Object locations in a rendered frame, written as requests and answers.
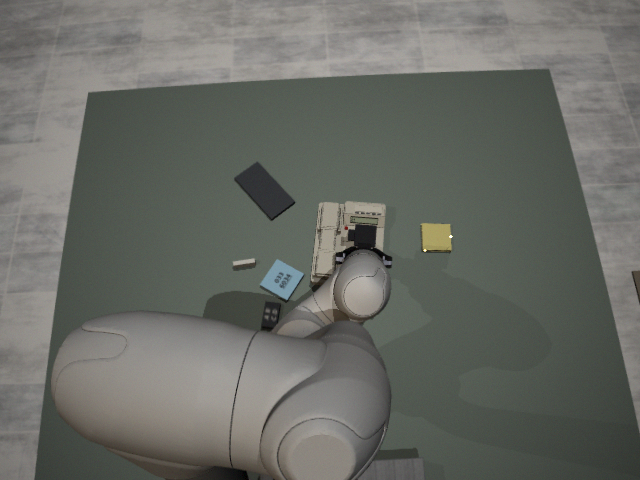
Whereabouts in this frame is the yellow sticky note pad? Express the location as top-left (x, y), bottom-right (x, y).
top-left (421, 223), bottom-right (452, 252)

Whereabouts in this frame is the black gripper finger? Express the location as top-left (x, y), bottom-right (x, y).
top-left (335, 246), bottom-right (358, 265)
top-left (371, 248), bottom-right (392, 268)

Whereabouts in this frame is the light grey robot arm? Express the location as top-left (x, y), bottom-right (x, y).
top-left (51, 249), bottom-right (391, 480)

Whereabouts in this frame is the light blue sticky note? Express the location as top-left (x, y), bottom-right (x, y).
top-left (260, 259), bottom-right (304, 302)

